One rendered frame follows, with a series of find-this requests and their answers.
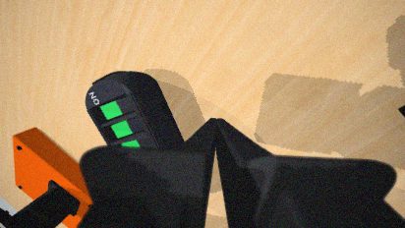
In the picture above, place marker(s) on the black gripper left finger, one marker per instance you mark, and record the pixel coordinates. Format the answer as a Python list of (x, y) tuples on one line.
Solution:
[(181, 174)]

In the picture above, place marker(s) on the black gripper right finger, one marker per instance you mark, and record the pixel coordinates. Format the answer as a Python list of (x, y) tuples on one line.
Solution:
[(252, 178)]

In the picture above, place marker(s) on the dark grey controller unit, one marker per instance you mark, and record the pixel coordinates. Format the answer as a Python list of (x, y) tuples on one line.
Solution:
[(129, 109)]

